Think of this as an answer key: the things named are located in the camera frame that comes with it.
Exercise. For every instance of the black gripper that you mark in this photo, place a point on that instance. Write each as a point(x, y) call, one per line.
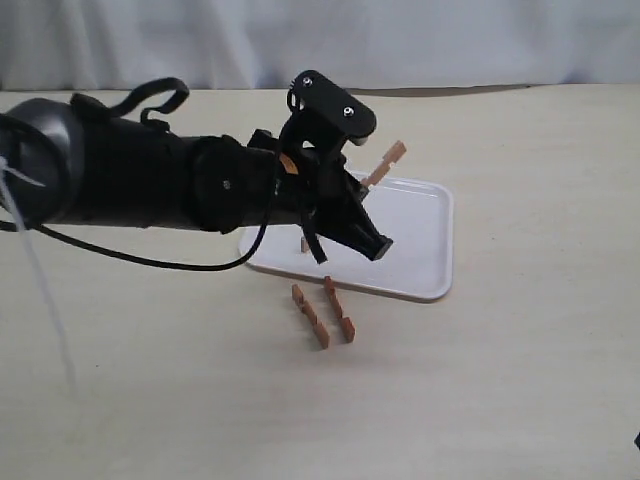
point(269, 182)

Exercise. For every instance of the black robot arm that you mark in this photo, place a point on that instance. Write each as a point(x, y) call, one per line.
point(84, 163)

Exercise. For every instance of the white plastic tray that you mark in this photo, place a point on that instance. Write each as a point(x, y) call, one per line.
point(418, 216)

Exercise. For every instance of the white zip tie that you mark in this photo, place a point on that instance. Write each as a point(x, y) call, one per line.
point(38, 272)

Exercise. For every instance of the white backdrop curtain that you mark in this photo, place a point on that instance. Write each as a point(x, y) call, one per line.
point(53, 45)

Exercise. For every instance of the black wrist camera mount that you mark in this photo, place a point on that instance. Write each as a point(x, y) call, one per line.
point(330, 112)

